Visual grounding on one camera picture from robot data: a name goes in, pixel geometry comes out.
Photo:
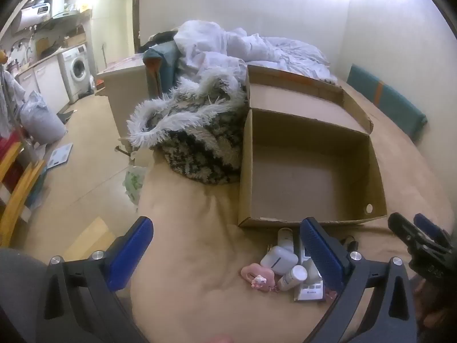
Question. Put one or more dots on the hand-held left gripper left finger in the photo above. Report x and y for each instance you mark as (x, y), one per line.
(130, 250)

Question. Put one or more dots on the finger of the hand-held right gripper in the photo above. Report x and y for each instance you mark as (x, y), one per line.
(401, 225)
(430, 225)

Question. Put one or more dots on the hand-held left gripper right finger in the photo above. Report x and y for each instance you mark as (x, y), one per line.
(321, 253)

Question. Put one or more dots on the white round bottle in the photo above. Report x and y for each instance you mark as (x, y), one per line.
(285, 237)

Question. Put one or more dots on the white pill bottle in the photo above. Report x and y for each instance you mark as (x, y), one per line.
(291, 278)

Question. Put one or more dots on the white remote control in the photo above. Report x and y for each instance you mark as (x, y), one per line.
(309, 293)

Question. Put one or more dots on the white earbuds case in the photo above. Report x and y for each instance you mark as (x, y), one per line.
(276, 257)

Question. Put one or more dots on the pink earbuds case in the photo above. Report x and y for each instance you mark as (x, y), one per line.
(255, 271)

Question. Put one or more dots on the cardboard box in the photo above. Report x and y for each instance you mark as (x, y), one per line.
(303, 185)

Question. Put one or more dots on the person's right hand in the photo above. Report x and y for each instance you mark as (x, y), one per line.
(433, 316)

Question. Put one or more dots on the person's left hand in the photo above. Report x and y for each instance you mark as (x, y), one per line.
(221, 338)

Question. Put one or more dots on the tan cardboard sheet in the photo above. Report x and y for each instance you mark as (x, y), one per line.
(89, 235)

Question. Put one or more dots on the green white plastic bag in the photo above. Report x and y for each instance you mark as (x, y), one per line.
(134, 184)

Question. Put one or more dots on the bathroom scale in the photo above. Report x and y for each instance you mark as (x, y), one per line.
(60, 155)

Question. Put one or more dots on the fur-trimmed patterned coat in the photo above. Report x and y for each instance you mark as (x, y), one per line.
(200, 150)

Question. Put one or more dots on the teal pillow orange stripe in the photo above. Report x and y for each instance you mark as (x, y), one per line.
(164, 60)
(392, 103)

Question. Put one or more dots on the yellow wooden chair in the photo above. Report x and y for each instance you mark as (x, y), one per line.
(18, 200)

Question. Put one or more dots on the grey plastic bag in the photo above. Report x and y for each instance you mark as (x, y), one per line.
(43, 121)

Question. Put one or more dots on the beige cabinet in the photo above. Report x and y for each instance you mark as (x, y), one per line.
(125, 93)

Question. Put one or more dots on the white kitchen cabinet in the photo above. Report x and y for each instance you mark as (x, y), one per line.
(50, 82)

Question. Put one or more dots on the white washing machine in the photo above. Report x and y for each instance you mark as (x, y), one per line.
(78, 68)

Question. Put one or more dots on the hanging white cloth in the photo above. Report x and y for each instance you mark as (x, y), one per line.
(10, 93)

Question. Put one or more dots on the black garment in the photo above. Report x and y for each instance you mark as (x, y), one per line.
(160, 37)

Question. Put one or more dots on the white duvet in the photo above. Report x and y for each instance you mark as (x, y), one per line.
(228, 53)

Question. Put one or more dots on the dark door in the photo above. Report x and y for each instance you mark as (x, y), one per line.
(136, 14)

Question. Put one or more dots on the white water heater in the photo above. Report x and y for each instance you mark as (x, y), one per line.
(34, 16)

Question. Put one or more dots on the white kitchen appliance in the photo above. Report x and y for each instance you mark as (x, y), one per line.
(57, 5)

